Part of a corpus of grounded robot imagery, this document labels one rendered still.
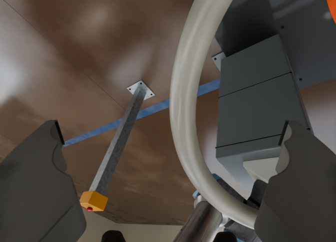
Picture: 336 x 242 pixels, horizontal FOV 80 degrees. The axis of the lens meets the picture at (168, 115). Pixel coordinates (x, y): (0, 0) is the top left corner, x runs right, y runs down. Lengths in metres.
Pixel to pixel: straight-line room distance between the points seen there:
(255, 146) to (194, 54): 0.80
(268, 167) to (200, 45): 0.83
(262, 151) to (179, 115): 0.76
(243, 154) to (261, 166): 0.09
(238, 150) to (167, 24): 0.98
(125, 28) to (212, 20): 1.47
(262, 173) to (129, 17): 1.28
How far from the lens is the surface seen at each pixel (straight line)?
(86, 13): 1.74
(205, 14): 0.19
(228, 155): 0.99
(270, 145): 0.95
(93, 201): 1.38
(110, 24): 1.68
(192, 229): 0.79
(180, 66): 0.20
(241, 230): 0.98
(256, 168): 0.99
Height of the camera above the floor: 1.37
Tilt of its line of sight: 40 degrees down
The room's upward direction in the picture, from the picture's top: 165 degrees counter-clockwise
